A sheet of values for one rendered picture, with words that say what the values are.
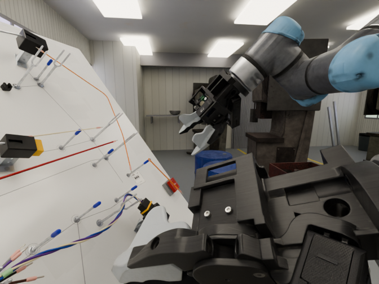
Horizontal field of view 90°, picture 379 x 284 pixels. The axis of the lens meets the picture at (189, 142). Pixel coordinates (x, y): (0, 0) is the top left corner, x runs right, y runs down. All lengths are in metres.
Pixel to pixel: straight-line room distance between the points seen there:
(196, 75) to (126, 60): 2.32
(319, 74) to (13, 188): 0.60
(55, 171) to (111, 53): 4.89
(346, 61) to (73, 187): 0.59
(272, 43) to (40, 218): 0.58
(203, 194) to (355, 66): 0.28
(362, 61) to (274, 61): 0.17
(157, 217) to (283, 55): 0.40
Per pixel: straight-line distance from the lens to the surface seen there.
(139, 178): 0.71
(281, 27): 0.48
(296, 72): 0.47
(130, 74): 5.16
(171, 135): 6.41
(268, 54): 0.46
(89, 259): 0.52
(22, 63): 0.77
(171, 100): 6.35
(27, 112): 0.63
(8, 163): 0.52
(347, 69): 0.37
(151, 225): 0.19
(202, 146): 0.49
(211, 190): 0.16
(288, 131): 4.02
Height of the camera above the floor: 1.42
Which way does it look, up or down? 10 degrees down
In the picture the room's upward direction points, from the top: straight up
